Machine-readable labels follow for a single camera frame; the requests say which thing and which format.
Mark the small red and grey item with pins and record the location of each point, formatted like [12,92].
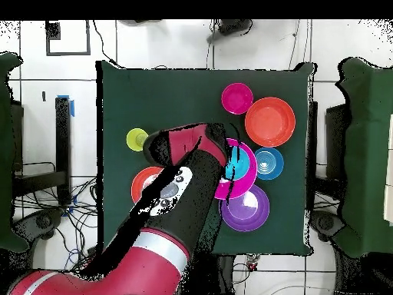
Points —
[253,262]

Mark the small cyan bowl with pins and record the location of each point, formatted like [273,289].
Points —
[241,163]

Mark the black box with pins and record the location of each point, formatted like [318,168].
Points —
[336,141]

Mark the green cloth covered table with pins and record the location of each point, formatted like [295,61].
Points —
[4,153]
[368,153]

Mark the dark green table cloth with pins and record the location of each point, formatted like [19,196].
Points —
[138,92]

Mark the person's foot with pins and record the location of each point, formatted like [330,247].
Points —
[233,27]
[138,22]

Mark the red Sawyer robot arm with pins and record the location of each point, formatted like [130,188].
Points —
[184,196]

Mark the black pedestal foot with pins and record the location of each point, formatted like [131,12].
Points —
[43,222]
[326,222]

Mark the yellow cup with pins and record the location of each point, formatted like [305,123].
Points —
[135,139]

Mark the black post with blue tape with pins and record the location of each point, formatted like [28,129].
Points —
[63,147]

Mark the black metal frame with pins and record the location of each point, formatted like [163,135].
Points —
[40,182]

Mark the small crimson bowl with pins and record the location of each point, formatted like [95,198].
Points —
[237,98]

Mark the large magenta bowl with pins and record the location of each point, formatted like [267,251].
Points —
[250,181]

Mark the straight-sided blue bowl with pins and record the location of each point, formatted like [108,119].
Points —
[271,163]

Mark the orange bowl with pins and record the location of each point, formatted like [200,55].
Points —
[270,122]
[141,181]

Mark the purple bowl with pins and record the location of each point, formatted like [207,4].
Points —
[245,218]

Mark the small black item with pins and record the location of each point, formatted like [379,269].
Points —
[44,96]

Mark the black square floor frame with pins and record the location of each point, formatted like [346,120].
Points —
[68,53]

